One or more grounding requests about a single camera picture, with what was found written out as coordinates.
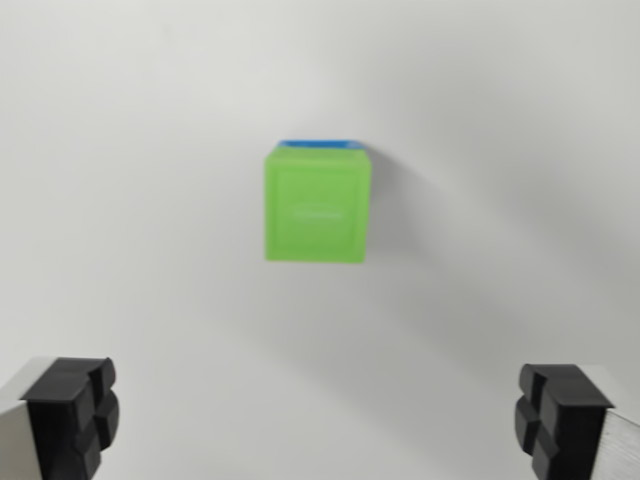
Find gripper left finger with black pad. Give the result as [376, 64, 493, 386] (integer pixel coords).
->
[0, 356, 121, 480]

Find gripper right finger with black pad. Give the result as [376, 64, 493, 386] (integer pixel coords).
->
[513, 363, 640, 480]

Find green embossed rubber cube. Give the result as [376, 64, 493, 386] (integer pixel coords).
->
[262, 145, 374, 264]

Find blue embossed rubber cube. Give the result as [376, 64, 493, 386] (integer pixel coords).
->
[274, 138, 365, 150]

